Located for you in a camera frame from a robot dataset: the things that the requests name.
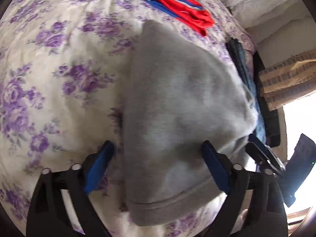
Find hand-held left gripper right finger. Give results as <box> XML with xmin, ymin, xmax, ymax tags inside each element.
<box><xmin>201</xmin><ymin>140</ymin><xmax>289</xmax><ymax>237</ymax></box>

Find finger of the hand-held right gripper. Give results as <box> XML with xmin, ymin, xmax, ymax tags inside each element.
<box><xmin>245</xmin><ymin>134</ymin><xmax>287</xmax><ymax>179</ymax></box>

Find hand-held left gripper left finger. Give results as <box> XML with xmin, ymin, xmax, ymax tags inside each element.
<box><xmin>26</xmin><ymin>140</ymin><xmax>115</xmax><ymax>237</ymax></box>

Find grey sweatpants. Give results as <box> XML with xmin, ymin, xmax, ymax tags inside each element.
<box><xmin>121</xmin><ymin>20</ymin><xmax>259</xmax><ymax>228</ymax></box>

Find blue jeans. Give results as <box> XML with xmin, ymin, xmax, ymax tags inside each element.
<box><xmin>226</xmin><ymin>38</ymin><xmax>266</xmax><ymax>142</ymax></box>

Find brick pattern curtain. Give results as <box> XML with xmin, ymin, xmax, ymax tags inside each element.
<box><xmin>258</xmin><ymin>51</ymin><xmax>316</xmax><ymax>111</ymax></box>

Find purple floral bed sheet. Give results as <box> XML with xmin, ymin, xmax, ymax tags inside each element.
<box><xmin>0</xmin><ymin>0</ymin><xmax>257</xmax><ymax>237</ymax></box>

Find red striped shorts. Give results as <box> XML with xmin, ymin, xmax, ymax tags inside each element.
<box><xmin>144</xmin><ymin>0</ymin><xmax>215</xmax><ymax>37</ymax></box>

